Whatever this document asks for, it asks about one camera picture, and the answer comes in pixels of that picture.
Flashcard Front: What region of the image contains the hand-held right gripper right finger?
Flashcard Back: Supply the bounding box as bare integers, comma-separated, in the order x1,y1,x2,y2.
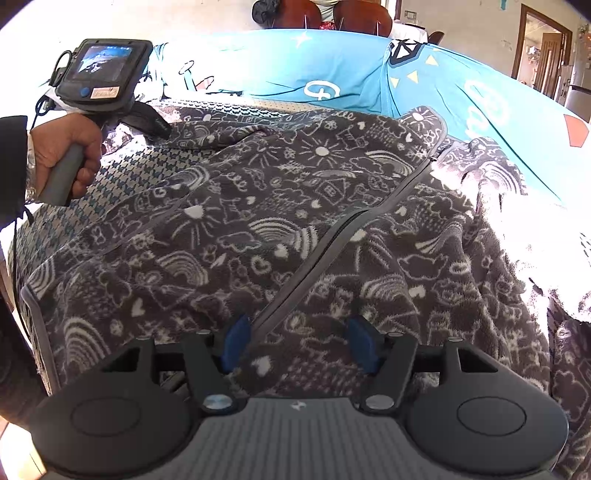
348,315,502,414

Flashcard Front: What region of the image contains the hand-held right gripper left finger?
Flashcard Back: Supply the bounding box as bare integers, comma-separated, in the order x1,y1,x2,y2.
98,313,253,415

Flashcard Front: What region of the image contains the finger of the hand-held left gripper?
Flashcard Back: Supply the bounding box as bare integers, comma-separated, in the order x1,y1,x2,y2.
137,113,173,138

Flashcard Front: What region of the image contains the grey patterned fleece jacket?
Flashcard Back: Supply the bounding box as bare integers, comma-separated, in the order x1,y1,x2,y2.
21,105,591,480

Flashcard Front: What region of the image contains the person's left hand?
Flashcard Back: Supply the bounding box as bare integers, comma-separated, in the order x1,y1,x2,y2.
28,110,105,197

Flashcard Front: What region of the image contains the houndstooth sofa seat cover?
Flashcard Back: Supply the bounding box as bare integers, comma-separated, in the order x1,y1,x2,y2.
7,96,326,296

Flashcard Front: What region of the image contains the pile of padded coats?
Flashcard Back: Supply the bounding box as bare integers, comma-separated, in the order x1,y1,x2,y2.
252,0,280,21

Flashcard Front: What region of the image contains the brown wooden chair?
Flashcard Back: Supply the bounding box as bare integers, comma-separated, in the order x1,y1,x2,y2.
276,0,320,29
335,0,394,37

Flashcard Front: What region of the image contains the blue printed sofa cover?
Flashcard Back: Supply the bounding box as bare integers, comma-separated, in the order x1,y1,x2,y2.
139,28,591,208

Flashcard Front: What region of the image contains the person's dark clothing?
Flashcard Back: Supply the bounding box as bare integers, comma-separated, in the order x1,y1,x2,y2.
0,258,51,416

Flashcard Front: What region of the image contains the table with white tablecloth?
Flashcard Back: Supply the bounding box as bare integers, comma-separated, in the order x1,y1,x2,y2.
392,23,432,44

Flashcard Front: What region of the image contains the silver refrigerator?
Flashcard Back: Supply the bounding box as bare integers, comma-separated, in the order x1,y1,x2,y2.
558,65,591,123

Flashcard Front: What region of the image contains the wooden door with dark frame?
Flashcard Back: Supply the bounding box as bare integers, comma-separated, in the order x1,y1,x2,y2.
512,4,573,93

